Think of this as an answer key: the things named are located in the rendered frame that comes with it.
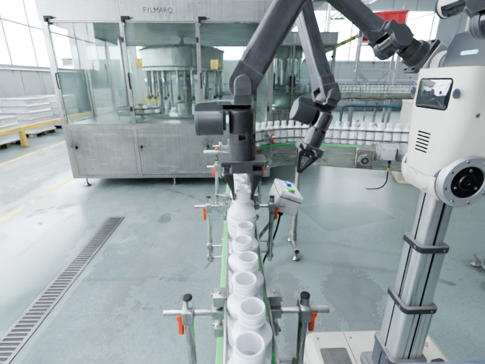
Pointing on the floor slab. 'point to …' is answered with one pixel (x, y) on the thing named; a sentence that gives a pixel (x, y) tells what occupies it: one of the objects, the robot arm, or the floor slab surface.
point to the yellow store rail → (27, 129)
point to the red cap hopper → (377, 68)
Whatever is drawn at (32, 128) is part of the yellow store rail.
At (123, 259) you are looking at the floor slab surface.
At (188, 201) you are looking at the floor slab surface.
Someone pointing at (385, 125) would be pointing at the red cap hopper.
